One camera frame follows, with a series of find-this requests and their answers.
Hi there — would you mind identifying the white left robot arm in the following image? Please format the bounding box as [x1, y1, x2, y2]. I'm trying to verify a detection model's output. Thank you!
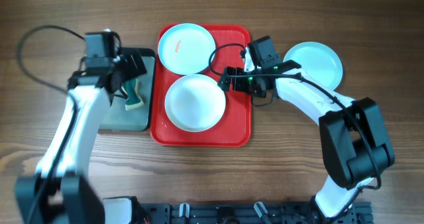
[15, 48, 155, 223]

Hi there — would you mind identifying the light blue plate with stain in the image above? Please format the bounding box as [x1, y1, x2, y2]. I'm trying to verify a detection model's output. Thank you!
[158, 23, 216, 76]

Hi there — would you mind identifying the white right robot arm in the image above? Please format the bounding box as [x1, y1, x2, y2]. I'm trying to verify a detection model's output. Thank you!
[218, 60, 395, 223]

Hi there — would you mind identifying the red plastic tray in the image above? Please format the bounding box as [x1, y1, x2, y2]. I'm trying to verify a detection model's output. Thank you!
[150, 24, 252, 148]

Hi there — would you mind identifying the yellow green sponge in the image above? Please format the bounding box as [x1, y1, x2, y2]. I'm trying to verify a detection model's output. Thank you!
[121, 78, 144, 110]

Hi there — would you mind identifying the black metal-lined tray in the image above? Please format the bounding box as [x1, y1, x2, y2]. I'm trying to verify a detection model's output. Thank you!
[99, 48, 156, 132]

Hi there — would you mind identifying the white plate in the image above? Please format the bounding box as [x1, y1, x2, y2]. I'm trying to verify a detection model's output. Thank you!
[164, 74, 226, 133]

